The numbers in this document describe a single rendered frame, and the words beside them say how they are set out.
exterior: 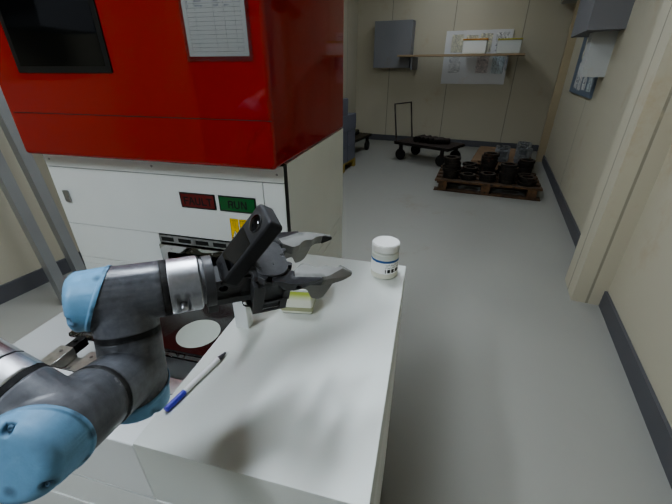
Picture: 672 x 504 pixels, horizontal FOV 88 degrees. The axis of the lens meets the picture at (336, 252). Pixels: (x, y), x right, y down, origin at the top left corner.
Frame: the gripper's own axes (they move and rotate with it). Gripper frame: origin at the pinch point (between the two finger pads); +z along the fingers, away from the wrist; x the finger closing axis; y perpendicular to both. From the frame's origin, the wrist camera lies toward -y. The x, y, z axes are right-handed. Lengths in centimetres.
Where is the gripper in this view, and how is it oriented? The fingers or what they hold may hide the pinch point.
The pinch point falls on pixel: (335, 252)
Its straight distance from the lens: 55.7
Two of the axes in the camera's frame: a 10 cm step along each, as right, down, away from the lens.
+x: 3.9, 6.8, -6.3
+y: -2.0, 7.3, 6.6
